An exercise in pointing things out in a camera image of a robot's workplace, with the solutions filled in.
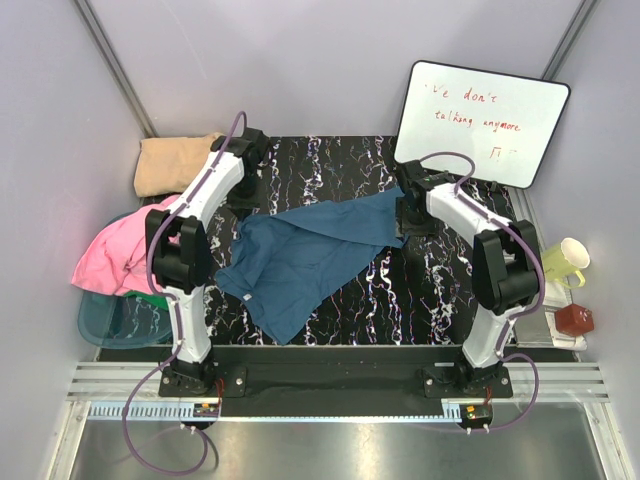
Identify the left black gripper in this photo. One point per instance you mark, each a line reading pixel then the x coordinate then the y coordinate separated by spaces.
pixel 243 205

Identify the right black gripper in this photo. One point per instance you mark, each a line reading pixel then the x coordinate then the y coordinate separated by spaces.
pixel 430 228

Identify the blue t shirt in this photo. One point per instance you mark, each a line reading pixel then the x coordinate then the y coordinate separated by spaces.
pixel 284 266

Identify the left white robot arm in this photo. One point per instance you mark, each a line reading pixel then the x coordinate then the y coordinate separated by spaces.
pixel 179 259

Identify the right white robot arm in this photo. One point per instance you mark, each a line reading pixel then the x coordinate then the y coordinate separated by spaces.
pixel 507 276

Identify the white paper stack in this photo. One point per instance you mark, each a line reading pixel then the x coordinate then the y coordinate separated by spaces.
pixel 556 298

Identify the folded beige t shirt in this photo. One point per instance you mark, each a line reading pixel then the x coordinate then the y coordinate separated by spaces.
pixel 169 165

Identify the white whiteboard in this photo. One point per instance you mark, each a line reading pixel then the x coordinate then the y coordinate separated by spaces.
pixel 496 127

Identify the green t shirt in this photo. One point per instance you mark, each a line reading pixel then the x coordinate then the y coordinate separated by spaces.
pixel 158 301

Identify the pink t shirt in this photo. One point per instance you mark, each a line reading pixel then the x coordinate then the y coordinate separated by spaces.
pixel 115 261

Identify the yellow green mug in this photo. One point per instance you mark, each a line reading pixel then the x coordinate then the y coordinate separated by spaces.
pixel 565 262

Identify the grey setup guide booklet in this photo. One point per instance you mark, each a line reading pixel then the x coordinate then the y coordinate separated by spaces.
pixel 532 331

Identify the teal plastic basket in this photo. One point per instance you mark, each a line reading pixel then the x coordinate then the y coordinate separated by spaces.
pixel 115 322

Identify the red brown box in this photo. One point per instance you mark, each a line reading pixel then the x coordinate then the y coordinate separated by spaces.
pixel 574 320

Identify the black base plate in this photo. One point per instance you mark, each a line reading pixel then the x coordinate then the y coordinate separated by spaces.
pixel 432 371

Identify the aluminium rail frame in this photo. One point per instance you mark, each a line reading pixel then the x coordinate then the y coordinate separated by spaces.
pixel 118 390

